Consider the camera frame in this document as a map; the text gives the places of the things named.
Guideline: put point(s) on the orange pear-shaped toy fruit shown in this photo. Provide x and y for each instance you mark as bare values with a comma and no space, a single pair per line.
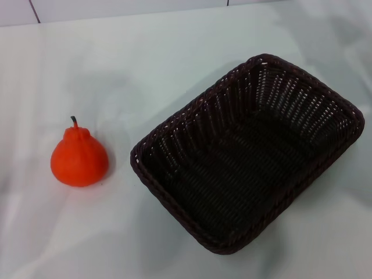
78,162

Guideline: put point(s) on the dark brown woven rectangular basket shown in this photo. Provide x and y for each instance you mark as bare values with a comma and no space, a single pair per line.
238,174

